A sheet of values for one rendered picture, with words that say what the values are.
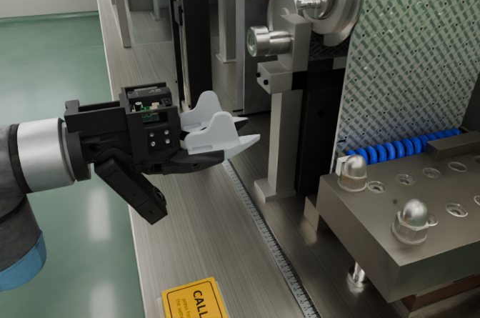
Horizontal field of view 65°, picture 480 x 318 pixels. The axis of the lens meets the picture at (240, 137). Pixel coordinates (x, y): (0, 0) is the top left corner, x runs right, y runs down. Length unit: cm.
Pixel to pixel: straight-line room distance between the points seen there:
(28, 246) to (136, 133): 19
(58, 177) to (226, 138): 18
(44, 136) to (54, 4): 569
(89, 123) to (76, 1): 566
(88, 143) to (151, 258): 23
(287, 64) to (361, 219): 24
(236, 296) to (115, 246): 140
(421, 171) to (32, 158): 47
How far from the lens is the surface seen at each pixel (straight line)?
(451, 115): 68
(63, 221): 212
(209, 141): 44
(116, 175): 44
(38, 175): 43
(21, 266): 52
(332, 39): 53
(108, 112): 41
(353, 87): 53
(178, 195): 69
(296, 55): 55
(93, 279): 181
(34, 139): 43
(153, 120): 41
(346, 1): 48
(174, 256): 59
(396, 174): 56
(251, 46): 55
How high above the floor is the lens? 134
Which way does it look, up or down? 32 degrees down
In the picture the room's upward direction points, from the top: straight up
